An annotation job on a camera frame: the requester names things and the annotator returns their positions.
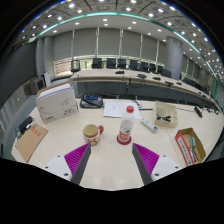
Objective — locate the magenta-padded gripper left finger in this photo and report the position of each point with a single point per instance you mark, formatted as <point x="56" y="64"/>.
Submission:
<point x="61" y="166"/>

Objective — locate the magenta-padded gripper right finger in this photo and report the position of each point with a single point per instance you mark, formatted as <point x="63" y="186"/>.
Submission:
<point x="163" y="165"/>

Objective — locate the clear red-capped water bottle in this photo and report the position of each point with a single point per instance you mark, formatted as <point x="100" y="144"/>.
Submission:
<point x="126" y="126"/>

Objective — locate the open red-sided cardboard box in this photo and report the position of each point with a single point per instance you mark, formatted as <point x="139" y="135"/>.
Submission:
<point x="182" y="146"/>

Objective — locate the small green stapler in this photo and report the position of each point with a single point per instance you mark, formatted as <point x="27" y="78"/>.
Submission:
<point x="192" y="142"/>

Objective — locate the brown kraft paper envelope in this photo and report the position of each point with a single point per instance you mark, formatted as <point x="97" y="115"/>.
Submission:
<point x="30" y="141"/>

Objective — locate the white remote control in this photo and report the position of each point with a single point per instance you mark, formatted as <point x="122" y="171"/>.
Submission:
<point x="149" y="125"/>

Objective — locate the red and white patterned mug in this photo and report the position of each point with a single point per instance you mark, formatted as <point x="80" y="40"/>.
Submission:
<point x="90" y="134"/>

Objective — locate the black marker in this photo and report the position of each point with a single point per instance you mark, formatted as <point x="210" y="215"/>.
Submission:
<point x="163" y="118"/>

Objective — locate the flat round red coaster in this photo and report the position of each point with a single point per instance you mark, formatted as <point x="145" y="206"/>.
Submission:
<point x="118" y="140"/>

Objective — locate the beige open organizer box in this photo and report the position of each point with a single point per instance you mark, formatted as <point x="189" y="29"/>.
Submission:
<point x="166" y="109"/>

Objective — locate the black pen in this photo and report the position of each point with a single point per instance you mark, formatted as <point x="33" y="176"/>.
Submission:
<point x="145" y="109"/>

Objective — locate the large white cardboard box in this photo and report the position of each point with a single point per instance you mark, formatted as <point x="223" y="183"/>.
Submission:
<point x="56" y="105"/>

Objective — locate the black tabletop microphone unit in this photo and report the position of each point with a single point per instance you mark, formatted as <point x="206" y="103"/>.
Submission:
<point x="198" y="111"/>

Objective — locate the black desk conference phone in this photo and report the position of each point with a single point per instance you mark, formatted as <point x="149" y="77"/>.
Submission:
<point x="91" y="101"/>

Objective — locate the white printed paper sheet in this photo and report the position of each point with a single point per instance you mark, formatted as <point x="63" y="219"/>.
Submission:
<point x="115" y="109"/>

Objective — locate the long curved conference desk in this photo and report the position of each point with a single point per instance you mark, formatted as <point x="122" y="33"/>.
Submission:
<point x="110" y="88"/>

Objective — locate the row of black office chairs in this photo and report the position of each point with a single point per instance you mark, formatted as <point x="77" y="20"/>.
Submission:
<point x="111" y="62"/>

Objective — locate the group of ceiling lights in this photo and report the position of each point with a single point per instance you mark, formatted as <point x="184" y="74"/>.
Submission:
<point x="71" y="5"/>

